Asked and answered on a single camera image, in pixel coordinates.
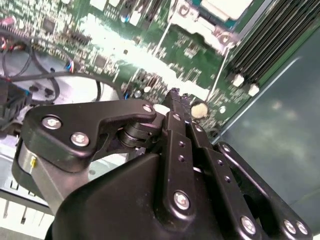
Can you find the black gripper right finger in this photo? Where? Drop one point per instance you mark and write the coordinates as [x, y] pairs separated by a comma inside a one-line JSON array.
[[225, 180]]

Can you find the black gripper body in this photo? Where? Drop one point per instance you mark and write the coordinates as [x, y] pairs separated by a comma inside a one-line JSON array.
[[112, 212]]

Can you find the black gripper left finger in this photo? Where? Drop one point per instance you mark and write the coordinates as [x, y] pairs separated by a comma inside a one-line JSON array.
[[75, 117]]

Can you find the metal socket cover frame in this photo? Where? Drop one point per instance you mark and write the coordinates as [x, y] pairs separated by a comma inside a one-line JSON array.
[[192, 20]]

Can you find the silver CPU plate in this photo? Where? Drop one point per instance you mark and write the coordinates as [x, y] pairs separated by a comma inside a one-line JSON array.
[[222, 7]]

